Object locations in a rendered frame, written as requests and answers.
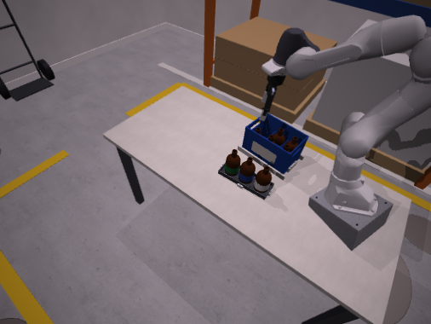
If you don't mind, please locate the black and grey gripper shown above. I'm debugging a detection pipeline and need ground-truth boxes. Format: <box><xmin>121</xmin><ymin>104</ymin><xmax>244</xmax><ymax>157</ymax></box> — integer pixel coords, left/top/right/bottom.
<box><xmin>259</xmin><ymin>75</ymin><xmax>286</xmax><ymax>121</ymax></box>

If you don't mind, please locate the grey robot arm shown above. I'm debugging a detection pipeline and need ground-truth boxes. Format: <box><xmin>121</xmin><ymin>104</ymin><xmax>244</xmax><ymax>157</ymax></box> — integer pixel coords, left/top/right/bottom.
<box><xmin>261</xmin><ymin>15</ymin><xmax>431</xmax><ymax>217</ymax></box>

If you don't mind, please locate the blue crate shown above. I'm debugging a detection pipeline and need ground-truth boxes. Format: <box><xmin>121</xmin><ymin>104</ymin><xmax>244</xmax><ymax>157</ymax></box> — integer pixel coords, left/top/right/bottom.
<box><xmin>242</xmin><ymin>113</ymin><xmax>309</xmax><ymax>175</ymax></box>

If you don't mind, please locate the brown bottle with blue label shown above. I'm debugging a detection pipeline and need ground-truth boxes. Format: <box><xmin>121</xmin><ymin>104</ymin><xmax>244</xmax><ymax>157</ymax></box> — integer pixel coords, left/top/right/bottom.
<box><xmin>238</xmin><ymin>157</ymin><xmax>256</xmax><ymax>184</ymax></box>

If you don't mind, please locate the brown bottle with green label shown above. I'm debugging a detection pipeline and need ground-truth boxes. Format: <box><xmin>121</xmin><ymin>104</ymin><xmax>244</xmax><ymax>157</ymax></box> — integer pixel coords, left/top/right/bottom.
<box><xmin>225</xmin><ymin>149</ymin><xmax>241</xmax><ymax>176</ymax></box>

